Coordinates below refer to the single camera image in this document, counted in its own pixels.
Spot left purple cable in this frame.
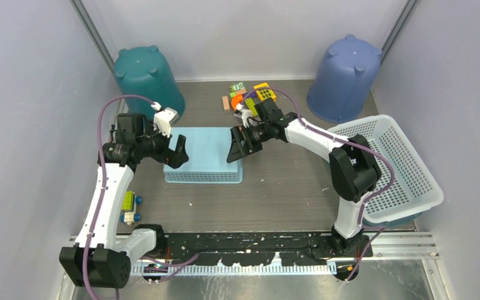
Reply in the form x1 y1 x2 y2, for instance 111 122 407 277
81 94 199 300

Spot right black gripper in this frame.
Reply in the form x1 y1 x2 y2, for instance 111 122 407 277
228 121 273 163

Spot yellow grid toy block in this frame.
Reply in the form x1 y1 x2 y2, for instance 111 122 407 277
253 82 277 102

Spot light blue basket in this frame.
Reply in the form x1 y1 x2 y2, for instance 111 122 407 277
163 127 243 184

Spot beige toy block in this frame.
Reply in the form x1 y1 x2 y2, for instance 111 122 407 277
222 96 230 111

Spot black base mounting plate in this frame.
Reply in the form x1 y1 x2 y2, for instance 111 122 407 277
145 232 369 267

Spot toy train blocks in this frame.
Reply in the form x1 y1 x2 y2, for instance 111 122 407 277
119 191 143 226

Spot white plastic basket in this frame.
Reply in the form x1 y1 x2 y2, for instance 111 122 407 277
328 114 444 227

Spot green patterned toy tile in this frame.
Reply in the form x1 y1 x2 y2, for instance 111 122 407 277
229 82 245 93

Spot teal bottom basket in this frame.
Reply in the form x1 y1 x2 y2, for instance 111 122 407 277
327 157 423 229

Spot orange horseshoe toy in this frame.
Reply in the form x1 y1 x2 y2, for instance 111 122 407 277
231 94 246 111

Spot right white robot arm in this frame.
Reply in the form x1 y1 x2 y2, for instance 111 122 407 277
226 100 381 257

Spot blue plastic bucket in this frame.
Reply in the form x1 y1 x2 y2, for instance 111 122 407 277
307 34 383 123

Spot teal plastic bucket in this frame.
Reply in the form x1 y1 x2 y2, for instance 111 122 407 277
114 45 186 116

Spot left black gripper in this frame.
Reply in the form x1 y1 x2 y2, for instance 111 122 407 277
137 120 189 168

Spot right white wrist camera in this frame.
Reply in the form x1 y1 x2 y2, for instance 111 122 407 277
233 104 257 128

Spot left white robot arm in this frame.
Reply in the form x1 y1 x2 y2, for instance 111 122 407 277
59 109 189 289

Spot lime green building brick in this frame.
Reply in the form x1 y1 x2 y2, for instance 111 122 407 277
244 97 258 118

